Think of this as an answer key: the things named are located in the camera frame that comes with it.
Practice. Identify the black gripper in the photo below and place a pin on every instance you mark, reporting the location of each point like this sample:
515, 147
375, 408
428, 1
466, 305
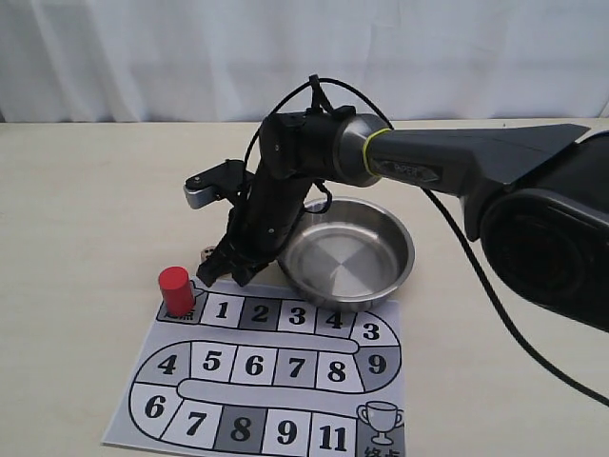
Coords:
258, 230

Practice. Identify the wooden die black pips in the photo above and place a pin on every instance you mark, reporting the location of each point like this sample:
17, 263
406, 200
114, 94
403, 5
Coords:
205, 253

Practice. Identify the red cylinder game piece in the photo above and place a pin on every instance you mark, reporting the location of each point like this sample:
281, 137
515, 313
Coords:
176, 290

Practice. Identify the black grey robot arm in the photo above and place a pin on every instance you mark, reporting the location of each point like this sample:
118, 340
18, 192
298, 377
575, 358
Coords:
535, 198

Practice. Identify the printed paper game board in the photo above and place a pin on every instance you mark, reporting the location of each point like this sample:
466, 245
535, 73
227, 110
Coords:
259, 372

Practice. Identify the stainless steel round bowl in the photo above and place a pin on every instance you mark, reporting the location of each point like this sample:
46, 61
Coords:
351, 257

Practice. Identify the white fabric backdrop curtain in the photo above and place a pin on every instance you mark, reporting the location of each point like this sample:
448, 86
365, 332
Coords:
136, 61

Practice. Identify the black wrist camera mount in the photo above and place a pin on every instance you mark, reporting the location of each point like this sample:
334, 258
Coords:
222, 182

